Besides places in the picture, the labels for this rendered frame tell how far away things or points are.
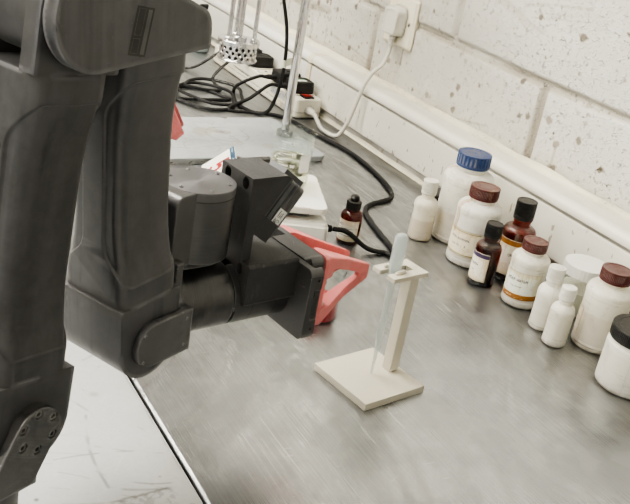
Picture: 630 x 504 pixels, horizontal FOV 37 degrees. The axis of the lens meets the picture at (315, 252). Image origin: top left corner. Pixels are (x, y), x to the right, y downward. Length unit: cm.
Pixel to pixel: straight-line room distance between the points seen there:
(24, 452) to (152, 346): 12
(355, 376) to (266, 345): 10
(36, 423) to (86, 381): 27
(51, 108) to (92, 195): 10
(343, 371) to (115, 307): 35
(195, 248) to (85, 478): 21
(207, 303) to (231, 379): 20
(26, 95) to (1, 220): 8
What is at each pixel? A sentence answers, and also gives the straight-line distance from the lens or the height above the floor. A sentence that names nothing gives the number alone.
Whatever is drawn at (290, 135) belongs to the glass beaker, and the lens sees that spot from 113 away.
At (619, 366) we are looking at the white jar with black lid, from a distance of 104.
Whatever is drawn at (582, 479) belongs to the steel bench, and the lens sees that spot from 91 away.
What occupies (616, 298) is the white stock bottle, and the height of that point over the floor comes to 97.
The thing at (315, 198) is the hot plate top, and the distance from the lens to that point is 114.
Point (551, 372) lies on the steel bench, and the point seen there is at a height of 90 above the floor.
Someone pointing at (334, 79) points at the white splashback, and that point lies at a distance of 176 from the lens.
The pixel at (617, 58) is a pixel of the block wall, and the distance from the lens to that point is 130.
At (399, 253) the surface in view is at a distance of 88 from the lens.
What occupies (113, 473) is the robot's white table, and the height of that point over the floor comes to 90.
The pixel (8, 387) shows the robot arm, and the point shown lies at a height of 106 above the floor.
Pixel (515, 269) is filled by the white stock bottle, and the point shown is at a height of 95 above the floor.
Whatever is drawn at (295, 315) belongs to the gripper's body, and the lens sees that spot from 77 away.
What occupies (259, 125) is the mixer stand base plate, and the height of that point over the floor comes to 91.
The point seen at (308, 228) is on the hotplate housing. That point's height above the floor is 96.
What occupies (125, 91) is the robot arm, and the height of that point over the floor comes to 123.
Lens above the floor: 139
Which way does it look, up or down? 24 degrees down
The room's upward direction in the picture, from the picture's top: 11 degrees clockwise
